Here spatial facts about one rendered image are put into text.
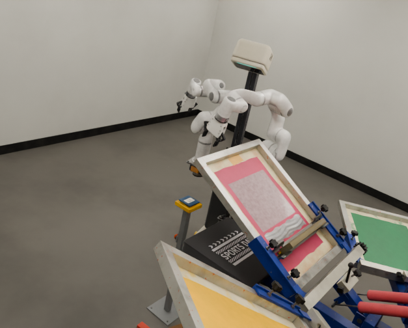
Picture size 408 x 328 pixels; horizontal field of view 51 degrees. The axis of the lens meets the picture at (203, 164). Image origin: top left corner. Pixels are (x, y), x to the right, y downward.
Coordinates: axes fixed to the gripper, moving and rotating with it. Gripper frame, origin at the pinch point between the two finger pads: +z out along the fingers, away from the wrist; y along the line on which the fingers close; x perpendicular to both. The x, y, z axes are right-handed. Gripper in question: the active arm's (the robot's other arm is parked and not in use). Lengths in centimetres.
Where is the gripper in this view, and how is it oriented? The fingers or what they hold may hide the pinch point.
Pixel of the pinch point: (209, 140)
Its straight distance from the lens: 241.8
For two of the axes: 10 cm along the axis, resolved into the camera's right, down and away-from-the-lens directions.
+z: -4.0, 7.3, 5.5
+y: -6.6, -6.5, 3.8
